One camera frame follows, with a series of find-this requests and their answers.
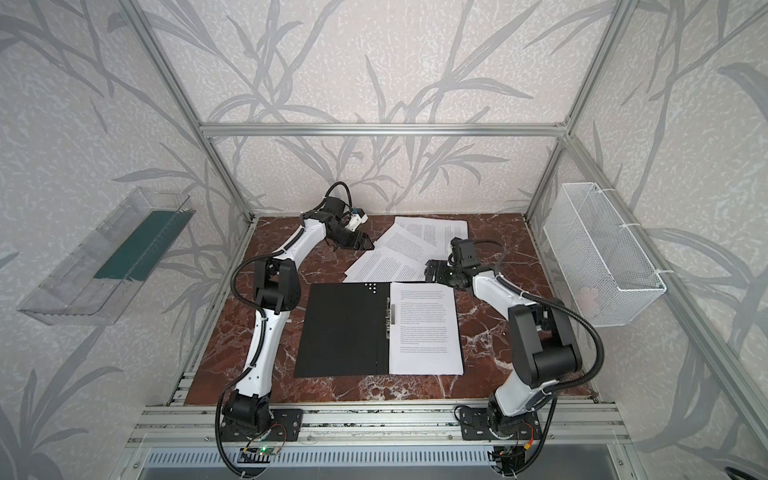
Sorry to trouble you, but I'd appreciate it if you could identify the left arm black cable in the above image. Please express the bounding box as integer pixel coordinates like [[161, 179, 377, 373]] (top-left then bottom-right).
[[214, 181, 355, 478]]

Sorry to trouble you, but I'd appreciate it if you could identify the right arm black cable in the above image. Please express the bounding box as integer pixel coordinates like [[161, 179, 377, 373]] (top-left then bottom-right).
[[467, 239, 605, 397]]

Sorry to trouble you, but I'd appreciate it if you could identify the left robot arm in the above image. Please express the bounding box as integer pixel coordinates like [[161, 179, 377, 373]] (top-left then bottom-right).
[[217, 197, 374, 435]]

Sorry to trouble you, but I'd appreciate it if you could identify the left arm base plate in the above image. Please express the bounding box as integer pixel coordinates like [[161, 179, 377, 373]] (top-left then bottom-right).
[[255, 408, 304, 443]]

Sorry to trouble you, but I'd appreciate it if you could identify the metal folder clip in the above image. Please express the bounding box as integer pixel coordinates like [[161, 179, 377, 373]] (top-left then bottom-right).
[[385, 298, 396, 340]]

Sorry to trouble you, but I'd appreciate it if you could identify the aluminium frame horizontal bar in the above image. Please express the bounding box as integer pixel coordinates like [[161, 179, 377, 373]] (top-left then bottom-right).
[[200, 123, 566, 137]]

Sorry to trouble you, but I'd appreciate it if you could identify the printed sheet under pile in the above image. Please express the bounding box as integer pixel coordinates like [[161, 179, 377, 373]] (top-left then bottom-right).
[[374, 224, 440, 264]]

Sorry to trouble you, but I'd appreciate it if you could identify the clear plastic wall tray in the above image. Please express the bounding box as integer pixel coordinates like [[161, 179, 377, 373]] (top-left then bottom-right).
[[18, 187, 196, 326]]

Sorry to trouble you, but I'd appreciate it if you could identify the printed sheet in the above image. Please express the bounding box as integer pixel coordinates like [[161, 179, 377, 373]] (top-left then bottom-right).
[[389, 283, 464, 376], [343, 248, 425, 283], [395, 216, 469, 260], [374, 224, 440, 264]]

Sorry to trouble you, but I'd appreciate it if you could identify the white wire mesh basket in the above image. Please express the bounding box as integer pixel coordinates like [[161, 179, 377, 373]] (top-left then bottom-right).
[[543, 182, 666, 327]]

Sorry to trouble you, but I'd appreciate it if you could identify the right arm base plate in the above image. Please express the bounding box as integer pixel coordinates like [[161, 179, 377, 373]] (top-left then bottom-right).
[[452, 404, 542, 443]]

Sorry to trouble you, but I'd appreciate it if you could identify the folder white cover black inside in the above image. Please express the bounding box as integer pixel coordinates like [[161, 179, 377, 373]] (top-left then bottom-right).
[[293, 281, 466, 379]]

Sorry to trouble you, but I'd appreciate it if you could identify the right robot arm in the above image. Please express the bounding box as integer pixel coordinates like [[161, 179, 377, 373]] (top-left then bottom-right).
[[425, 238, 582, 433]]

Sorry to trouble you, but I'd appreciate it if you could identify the aluminium front rail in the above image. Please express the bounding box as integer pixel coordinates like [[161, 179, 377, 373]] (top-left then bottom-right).
[[127, 397, 631, 448]]

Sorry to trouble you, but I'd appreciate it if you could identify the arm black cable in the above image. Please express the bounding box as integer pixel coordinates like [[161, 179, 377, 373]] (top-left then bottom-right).
[[467, 239, 605, 397], [214, 181, 355, 478]]

